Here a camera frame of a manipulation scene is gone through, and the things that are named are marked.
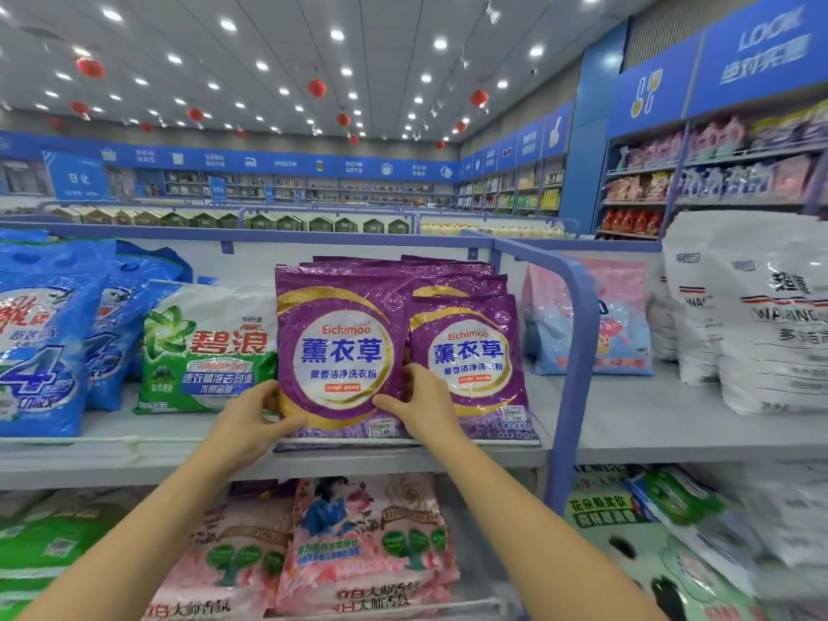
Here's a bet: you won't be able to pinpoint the white green detergent bag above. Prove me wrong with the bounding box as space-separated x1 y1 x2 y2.
135 280 281 417

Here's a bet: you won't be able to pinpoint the blue wall sign band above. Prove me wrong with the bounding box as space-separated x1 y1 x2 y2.
0 103 574 186

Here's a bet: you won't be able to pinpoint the person's left hand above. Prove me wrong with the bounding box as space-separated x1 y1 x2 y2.
200 381 311 480

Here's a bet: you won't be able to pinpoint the stack of green bags below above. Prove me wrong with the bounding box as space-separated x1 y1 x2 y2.
0 491 137 621

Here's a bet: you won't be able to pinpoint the pile of pink detergent bags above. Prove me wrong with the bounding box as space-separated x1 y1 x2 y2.
142 474 462 621

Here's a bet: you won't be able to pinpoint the far wall racks with goods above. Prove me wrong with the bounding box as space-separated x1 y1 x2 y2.
103 154 571 217

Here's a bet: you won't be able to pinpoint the blue sign with utensil icons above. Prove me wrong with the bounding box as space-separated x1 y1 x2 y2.
608 34 704 141

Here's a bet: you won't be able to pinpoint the ceiling spotlights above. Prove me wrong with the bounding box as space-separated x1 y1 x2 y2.
71 0 610 117

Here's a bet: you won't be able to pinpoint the wall rack with pink goods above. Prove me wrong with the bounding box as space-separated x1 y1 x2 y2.
595 99 828 243

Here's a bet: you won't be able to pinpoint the person's right forearm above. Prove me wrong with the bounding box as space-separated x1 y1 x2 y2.
420 433 668 621

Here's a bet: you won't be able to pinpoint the person's left forearm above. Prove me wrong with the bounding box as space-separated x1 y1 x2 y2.
19 452 254 621

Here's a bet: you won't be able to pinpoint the row of pale bottles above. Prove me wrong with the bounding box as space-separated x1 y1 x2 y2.
417 216 571 241

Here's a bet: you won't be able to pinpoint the person's right hand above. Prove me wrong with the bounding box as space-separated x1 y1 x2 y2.
373 366 466 454

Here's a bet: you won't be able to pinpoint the hanging red lanterns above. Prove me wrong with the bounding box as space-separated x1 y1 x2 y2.
45 51 493 143

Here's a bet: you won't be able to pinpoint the pink detergent bag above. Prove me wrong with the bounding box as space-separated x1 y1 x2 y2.
521 258 656 378

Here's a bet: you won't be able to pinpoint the row of green boxes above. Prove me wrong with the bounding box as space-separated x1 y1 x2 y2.
45 204 416 238

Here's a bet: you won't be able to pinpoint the blue sign white lettering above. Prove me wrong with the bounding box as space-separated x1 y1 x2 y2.
686 0 828 120

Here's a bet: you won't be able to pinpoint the blue aisle sign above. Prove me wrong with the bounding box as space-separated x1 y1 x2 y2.
45 151 113 202

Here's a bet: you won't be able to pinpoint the grey shelf with blue frame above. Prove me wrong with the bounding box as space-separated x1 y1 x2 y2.
0 213 828 621

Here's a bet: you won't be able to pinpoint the panda green detergent bag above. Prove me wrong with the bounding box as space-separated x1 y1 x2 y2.
562 461 828 621

